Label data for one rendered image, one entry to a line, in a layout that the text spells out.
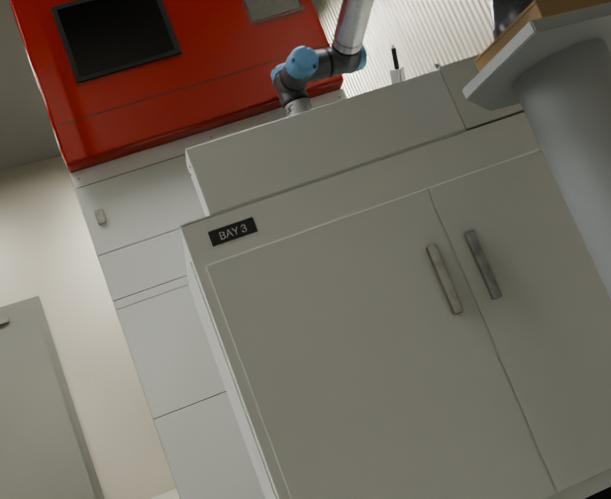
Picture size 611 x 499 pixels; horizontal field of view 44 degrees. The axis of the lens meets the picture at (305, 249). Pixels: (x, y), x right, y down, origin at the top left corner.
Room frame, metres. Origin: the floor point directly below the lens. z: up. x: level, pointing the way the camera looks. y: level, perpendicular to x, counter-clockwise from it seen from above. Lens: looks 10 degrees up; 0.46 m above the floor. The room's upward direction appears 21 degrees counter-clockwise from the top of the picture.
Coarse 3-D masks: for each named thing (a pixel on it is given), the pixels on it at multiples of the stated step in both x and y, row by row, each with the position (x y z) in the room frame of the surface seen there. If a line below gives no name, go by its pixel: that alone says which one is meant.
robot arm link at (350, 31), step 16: (352, 0) 1.65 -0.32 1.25; (368, 0) 1.66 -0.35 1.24; (352, 16) 1.69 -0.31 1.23; (368, 16) 1.71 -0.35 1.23; (336, 32) 1.77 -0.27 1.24; (352, 32) 1.74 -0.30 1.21; (336, 48) 1.80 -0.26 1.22; (352, 48) 1.78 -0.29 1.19; (336, 64) 1.82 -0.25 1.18; (352, 64) 1.84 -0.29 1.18
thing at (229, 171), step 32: (384, 96) 1.46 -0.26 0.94; (416, 96) 1.47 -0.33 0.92; (448, 96) 1.48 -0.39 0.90; (256, 128) 1.40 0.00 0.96; (288, 128) 1.42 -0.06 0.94; (320, 128) 1.43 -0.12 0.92; (352, 128) 1.44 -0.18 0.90; (384, 128) 1.45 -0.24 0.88; (416, 128) 1.46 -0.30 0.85; (448, 128) 1.48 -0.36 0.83; (192, 160) 1.38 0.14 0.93; (224, 160) 1.39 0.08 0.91; (256, 160) 1.40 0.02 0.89; (288, 160) 1.41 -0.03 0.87; (320, 160) 1.42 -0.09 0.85; (352, 160) 1.43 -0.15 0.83; (224, 192) 1.38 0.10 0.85; (256, 192) 1.39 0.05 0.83
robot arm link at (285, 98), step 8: (280, 64) 1.88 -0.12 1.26; (272, 72) 1.89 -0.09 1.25; (280, 72) 1.86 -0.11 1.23; (272, 80) 1.90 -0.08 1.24; (280, 80) 1.95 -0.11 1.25; (280, 88) 1.88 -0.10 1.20; (304, 88) 1.89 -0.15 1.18; (280, 96) 1.89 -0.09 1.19; (288, 96) 1.88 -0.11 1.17; (296, 96) 1.87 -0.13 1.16; (304, 96) 1.88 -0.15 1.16
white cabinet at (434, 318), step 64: (512, 128) 1.50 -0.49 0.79; (320, 192) 1.42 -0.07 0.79; (384, 192) 1.44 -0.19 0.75; (448, 192) 1.46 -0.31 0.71; (512, 192) 1.49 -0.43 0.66; (192, 256) 1.36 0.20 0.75; (256, 256) 1.38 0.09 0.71; (320, 256) 1.41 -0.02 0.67; (384, 256) 1.43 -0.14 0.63; (448, 256) 1.45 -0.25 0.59; (512, 256) 1.48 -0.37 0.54; (576, 256) 1.50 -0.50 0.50; (256, 320) 1.37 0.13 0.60; (320, 320) 1.40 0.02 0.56; (384, 320) 1.42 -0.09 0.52; (448, 320) 1.44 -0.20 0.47; (512, 320) 1.47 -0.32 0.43; (576, 320) 1.49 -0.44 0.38; (256, 384) 1.37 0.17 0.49; (320, 384) 1.39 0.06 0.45; (384, 384) 1.41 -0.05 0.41; (448, 384) 1.43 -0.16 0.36; (512, 384) 1.46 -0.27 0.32; (576, 384) 1.48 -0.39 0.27; (256, 448) 1.42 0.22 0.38; (320, 448) 1.38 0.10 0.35; (384, 448) 1.40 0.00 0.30; (448, 448) 1.42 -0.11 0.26; (512, 448) 1.45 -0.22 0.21; (576, 448) 1.47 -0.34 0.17
